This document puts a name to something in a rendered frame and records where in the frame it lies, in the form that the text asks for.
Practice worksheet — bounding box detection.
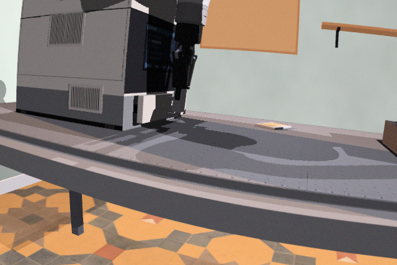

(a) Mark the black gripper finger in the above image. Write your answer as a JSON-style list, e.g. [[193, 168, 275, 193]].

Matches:
[[171, 45, 192, 113], [182, 50, 197, 112]]

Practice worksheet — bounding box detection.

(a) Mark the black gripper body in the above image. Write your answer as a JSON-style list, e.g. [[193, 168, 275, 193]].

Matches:
[[174, 22, 203, 61]]

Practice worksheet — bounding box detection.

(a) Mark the grey gel imager with drawer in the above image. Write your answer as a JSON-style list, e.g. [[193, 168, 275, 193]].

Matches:
[[16, 0, 185, 131]]

